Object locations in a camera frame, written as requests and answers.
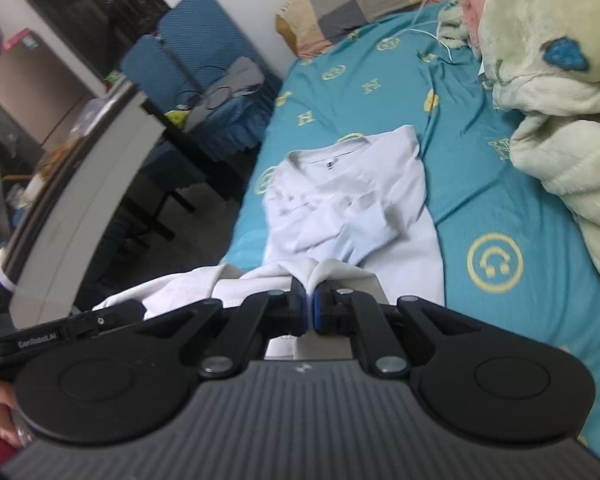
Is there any white t-shirt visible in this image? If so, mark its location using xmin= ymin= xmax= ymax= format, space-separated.
xmin=100 ymin=126 xmax=444 ymax=318

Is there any teal patterned bed sheet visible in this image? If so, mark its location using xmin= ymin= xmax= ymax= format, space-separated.
xmin=226 ymin=6 xmax=600 ymax=456

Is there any dark wooden table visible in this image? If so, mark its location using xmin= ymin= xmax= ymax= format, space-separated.
xmin=120 ymin=99 xmax=245 ymax=242

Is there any blue covered chair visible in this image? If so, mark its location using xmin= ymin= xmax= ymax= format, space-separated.
xmin=121 ymin=0 xmax=282 ymax=172

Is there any grey cloth on chair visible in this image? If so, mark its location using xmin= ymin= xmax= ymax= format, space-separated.
xmin=184 ymin=56 xmax=265 ymax=132

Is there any green pink plush blanket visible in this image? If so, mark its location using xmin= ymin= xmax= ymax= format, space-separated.
xmin=438 ymin=0 xmax=600 ymax=272

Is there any white charging cable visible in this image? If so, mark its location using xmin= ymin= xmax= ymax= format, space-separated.
xmin=398 ymin=0 xmax=470 ymax=66

